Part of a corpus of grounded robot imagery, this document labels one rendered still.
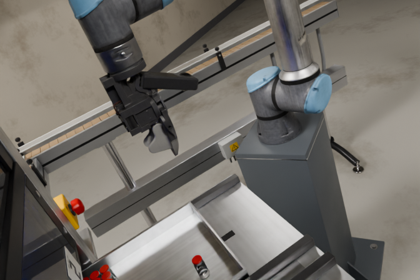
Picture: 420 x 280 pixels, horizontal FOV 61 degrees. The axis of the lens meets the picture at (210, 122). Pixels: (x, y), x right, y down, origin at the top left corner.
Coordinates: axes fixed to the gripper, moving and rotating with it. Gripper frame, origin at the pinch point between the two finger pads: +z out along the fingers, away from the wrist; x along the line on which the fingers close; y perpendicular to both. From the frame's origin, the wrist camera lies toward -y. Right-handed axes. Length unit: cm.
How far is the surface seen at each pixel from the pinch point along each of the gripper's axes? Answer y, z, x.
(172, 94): -23, 20, -82
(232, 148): -39, 60, -80
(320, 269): -9.0, 20.0, 27.7
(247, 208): -8.5, 21.6, 3.3
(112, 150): 12, 32, -86
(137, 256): 18.4, 21.4, -3.5
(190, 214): 3.0, 21.1, -5.6
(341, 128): -129, 110, -106
